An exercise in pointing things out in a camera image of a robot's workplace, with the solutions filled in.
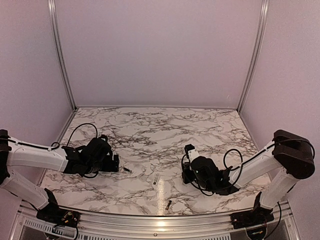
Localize white battery cover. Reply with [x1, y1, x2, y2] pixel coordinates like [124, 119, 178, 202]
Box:
[151, 173, 161, 186]

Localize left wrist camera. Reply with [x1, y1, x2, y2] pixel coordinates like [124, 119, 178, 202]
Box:
[99, 134, 108, 143]

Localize aluminium frame post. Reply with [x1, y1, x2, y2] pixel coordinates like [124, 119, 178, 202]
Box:
[47, 0, 77, 112]
[236, 0, 270, 115]

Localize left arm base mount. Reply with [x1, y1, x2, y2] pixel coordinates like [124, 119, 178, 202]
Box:
[36, 208, 80, 228]

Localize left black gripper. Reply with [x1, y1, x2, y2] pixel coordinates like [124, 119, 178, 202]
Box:
[85, 154, 120, 174]

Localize front aluminium rail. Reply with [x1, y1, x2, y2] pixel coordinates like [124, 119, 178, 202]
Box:
[14, 202, 298, 240]

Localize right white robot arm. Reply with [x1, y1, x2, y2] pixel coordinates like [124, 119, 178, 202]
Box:
[181, 129, 316, 224]

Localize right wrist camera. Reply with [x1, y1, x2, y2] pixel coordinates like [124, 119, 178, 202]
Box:
[184, 144, 200, 163]

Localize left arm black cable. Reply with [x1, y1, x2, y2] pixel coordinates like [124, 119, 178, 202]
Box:
[51, 122, 100, 179]

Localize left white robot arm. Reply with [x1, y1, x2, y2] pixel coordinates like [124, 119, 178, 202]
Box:
[0, 129, 120, 223]

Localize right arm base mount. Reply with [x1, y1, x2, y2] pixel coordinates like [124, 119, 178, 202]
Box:
[230, 207, 275, 229]

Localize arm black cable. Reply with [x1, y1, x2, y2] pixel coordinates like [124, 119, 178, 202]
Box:
[51, 122, 100, 179]
[181, 148, 315, 196]

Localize left aluminium frame post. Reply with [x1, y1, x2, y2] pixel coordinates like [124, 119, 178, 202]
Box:
[47, 0, 77, 112]

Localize right aluminium frame post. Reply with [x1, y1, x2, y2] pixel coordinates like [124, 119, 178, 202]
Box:
[236, 0, 270, 115]

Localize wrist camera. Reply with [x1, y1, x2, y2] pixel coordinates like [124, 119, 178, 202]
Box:
[184, 144, 200, 163]
[99, 134, 108, 143]

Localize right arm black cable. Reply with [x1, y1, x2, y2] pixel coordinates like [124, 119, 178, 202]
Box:
[181, 148, 315, 196]

